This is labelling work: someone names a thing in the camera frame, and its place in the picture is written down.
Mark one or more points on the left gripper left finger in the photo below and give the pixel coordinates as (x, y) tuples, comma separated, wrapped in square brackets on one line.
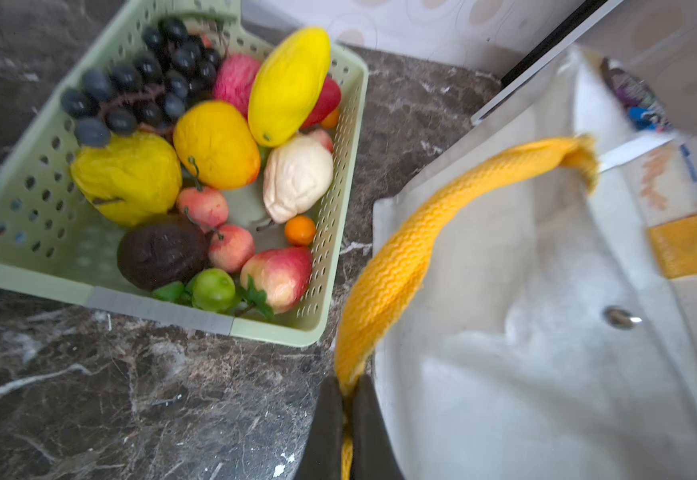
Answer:
[(322, 457)]

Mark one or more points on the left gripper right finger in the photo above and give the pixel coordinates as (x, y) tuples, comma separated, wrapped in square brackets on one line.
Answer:
[(373, 456)]

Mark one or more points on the white grocery bag yellow handles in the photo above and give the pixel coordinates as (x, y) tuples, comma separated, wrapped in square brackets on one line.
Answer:
[(544, 343)]

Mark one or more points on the red-green mango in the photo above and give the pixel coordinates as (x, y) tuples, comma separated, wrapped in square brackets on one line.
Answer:
[(273, 281)]

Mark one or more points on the green lime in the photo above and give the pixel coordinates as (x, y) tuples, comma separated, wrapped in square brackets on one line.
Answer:
[(213, 290)]

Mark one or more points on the small orange tangerine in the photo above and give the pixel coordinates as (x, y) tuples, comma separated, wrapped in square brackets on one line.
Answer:
[(300, 230)]

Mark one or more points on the dark brown avocado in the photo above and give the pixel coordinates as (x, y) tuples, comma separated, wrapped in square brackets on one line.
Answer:
[(161, 251)]

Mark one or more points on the small pink peach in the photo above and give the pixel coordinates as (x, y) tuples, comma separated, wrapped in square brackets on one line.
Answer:
[(206, 207)]

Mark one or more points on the beige pear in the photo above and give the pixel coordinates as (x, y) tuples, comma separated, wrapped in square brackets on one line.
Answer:
[(295, 180)]

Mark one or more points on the yellow lemon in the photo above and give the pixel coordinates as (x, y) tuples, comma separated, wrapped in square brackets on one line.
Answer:
[(214, 143)]

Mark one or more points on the wrinkled yellow starfruit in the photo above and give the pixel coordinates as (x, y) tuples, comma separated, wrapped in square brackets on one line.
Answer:
[(131, 180)]

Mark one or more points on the tall yellow mango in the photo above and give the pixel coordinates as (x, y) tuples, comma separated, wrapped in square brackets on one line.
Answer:
[(288, 85)]

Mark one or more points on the pink wrinkled apple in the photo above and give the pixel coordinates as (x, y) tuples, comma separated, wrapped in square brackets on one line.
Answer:
[(235, 80)]

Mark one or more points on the black grape bunch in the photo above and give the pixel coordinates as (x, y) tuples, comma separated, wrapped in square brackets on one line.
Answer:
[(150, 91)]

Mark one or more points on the blue snack packet lower shelf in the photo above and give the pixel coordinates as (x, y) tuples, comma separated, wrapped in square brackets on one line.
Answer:
[(649, 119)]

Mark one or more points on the brown chocolate packet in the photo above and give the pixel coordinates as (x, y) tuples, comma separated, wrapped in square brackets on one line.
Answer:
[(630, 90)]

